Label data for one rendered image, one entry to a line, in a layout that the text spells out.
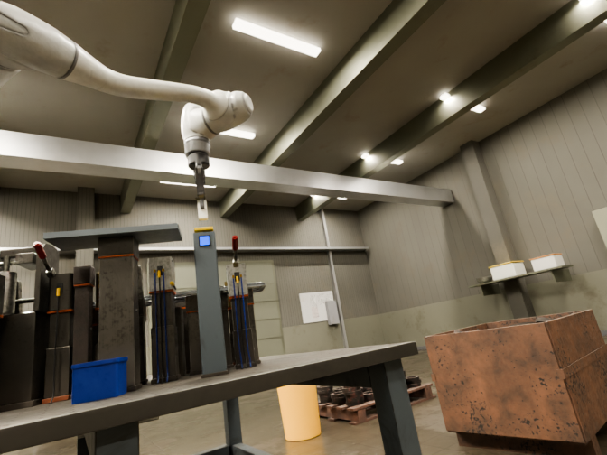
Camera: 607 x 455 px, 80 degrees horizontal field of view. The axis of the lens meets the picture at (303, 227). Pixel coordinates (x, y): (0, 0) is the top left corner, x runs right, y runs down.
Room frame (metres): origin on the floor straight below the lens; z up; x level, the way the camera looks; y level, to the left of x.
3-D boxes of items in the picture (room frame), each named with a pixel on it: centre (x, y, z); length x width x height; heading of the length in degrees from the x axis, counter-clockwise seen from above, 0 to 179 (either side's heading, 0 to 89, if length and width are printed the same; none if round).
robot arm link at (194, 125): (1.14, 0.32, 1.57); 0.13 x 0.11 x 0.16; 66
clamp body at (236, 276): (1.32, 0.27, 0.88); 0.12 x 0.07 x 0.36; 15
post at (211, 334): (1.15, 0.33, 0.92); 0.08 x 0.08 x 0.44; 15
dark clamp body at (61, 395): (1.14, 0.80, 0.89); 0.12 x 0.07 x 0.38; 15
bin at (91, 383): (0.97, 0.57, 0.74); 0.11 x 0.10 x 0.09; 105
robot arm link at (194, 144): (1.15, 0.33, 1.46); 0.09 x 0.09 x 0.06
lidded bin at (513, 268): (7.41, -3.92, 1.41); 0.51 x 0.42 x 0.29; 34
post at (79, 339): (1.16, 0.74, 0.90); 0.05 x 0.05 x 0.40; 15
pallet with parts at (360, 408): (4.01, -0.40, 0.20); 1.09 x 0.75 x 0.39; 123
